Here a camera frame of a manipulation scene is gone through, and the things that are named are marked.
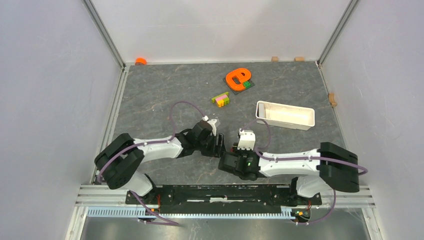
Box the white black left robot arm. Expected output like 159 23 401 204
94 118 225 204

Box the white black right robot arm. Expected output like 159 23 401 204
218 142 367 204

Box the colourful block stack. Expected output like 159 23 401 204
211 91 230 108

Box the white plastic tray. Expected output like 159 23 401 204
255 100 316 131

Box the orange letter e shape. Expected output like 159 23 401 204
224 68 252 93

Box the green small block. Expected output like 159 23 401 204
243 81 251 89

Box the orange round cap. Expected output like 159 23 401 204
134 57 147 66

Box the wooden curved piece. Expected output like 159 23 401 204
328 92 338 108

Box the wooden block right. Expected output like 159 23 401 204
294 56 305 62

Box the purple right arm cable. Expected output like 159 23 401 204
240 119 369 226

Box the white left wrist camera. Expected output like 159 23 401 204
202 115 221 137

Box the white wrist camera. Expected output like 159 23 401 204
237 128 256 151
202 115 221 137

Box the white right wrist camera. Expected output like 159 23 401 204
237 128 256 151

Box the dark square base plate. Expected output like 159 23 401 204
222 77 255 95

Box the grey slotted cable duct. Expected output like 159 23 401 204
86 206 294 220

